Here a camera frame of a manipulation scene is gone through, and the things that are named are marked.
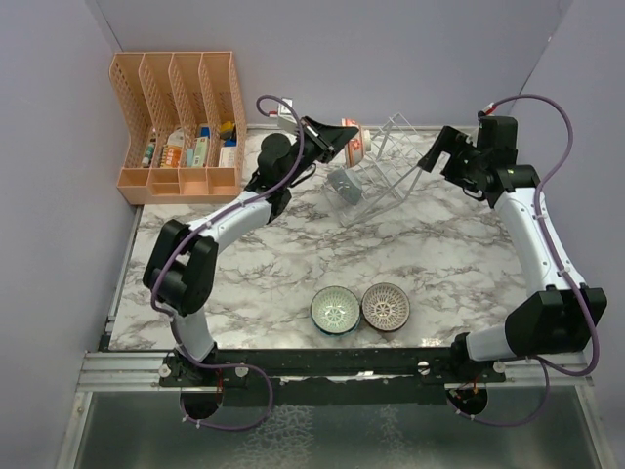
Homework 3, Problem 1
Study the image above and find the orange white carton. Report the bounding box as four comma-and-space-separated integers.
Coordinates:
160, 127, 185, 169

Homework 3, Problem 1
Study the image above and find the orange floral bowl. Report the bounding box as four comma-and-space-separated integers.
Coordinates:
341, 118, 371, 168

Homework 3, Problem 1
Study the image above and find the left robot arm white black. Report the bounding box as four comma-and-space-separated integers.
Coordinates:
143, 117, 358, 386

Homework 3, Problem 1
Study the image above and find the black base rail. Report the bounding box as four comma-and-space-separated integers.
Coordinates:
159, 347, 505, 406

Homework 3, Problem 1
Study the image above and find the white wire dish rack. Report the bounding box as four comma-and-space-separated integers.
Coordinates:
323, 112, 422, 227

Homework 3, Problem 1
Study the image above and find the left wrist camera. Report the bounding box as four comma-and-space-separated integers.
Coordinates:
276, 97, 298, 135

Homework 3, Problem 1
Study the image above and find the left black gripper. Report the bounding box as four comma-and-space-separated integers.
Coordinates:
280, 116, 356, 188

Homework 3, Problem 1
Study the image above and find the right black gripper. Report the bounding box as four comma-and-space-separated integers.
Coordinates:
419, 126, 487, 194

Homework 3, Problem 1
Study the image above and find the green line pattern bowl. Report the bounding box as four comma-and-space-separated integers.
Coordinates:
310, 285, 360, 336

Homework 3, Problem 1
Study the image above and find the yellow black object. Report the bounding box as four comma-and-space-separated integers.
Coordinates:
219, 121, 236, 140

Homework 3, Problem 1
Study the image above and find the brown line pattern bowl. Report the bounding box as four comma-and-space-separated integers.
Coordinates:
360, 282, 410, 332

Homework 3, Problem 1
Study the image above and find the green white box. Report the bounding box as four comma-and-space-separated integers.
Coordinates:
187, 136, 210, 168

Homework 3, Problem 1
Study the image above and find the orange plastic file organizer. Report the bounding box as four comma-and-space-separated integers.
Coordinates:
109, 52, 247, 205

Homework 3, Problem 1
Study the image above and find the small bottle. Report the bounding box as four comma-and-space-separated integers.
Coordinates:
141, 138, 156, 168

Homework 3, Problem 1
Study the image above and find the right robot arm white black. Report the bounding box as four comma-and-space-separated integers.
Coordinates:
418, 116, 607, 382

